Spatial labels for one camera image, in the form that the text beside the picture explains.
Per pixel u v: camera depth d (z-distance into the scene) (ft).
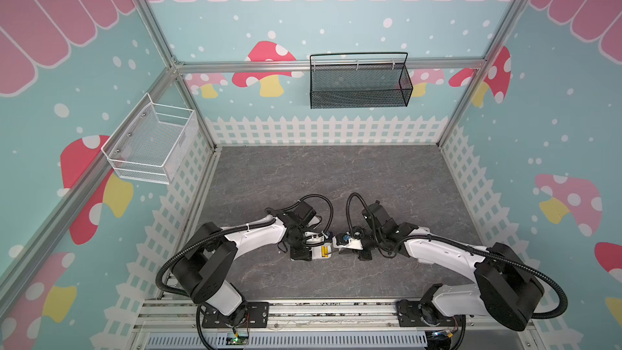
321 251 2.80
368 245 2.35
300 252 2.50
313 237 2.49
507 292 1.38
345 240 2.26
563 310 1.32
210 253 1.61
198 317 2.34
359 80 3.09
